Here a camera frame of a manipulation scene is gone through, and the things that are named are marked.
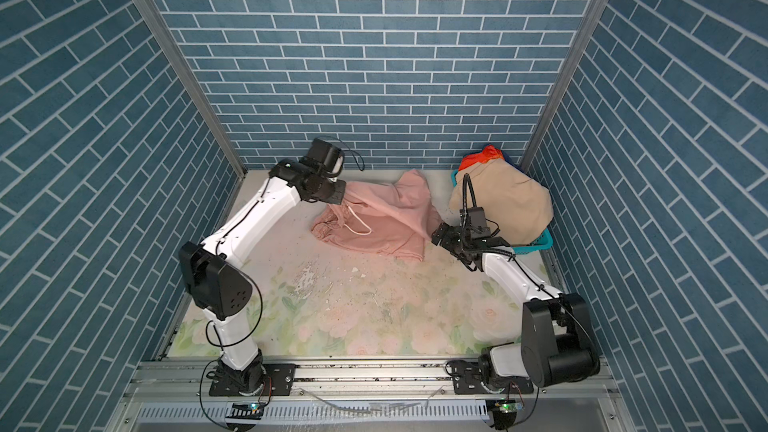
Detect beige shorts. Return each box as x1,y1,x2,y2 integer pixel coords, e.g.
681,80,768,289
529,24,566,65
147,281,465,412
448,158,554,247

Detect red shorts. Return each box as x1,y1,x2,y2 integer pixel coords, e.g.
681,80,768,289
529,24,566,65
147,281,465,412
458,144,506,171

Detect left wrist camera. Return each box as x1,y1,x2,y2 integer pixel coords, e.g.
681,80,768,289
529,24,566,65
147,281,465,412
301,138,345,179

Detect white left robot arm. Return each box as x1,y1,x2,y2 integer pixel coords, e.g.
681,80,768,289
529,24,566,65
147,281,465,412
179,152,345,372

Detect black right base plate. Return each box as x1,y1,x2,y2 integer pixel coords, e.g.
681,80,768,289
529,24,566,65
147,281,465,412
444,359,534,395

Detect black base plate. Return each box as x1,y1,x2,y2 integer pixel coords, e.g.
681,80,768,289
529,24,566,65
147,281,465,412
205,361,297,397
444,359,534,395

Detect pink shorts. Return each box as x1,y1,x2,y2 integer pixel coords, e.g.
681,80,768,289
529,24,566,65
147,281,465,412
310,170,442,262

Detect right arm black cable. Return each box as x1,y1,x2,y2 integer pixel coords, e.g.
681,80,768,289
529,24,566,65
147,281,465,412
459,173,480,211

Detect teal plastic laundry basket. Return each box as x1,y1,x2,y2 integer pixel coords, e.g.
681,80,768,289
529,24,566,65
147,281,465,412
451,169,554,253

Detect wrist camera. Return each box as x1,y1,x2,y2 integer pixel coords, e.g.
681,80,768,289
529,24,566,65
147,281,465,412
301,138,345,179
461,206,491,236

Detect aluminium corner post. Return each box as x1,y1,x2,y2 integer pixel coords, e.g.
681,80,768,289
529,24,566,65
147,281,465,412
131,0,247,179
519,0,609,172

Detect left controller board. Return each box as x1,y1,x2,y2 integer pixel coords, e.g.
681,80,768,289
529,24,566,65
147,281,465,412
225,402,265,432

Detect aluminium right corner post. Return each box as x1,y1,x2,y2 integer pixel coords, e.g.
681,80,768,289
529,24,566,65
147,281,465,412
519,0,609,172

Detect controller board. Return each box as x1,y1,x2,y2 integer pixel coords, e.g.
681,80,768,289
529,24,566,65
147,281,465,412
485,399,524,431
225,402,265,432

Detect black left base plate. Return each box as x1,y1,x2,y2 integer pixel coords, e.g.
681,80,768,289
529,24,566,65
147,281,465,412
205,361,297,397

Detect right controller board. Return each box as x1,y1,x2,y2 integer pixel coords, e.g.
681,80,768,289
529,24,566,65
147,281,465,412
485,399,524,431

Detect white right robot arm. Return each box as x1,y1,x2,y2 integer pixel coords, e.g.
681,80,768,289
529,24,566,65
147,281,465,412
431,223,600,393

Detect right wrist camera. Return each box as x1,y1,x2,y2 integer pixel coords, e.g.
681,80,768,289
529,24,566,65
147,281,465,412
461,206,491,236

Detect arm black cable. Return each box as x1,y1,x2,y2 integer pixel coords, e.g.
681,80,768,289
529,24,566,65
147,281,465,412
205,269,265,350
459,173,480,211

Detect aluminium left corner post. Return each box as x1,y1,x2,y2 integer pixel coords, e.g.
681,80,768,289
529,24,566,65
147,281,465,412
131,0,247,179

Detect aluminium front rail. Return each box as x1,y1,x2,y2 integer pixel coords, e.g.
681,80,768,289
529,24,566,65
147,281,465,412
104,355,637,432

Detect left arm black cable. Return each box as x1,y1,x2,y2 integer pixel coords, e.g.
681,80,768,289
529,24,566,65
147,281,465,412
205,269,265,350

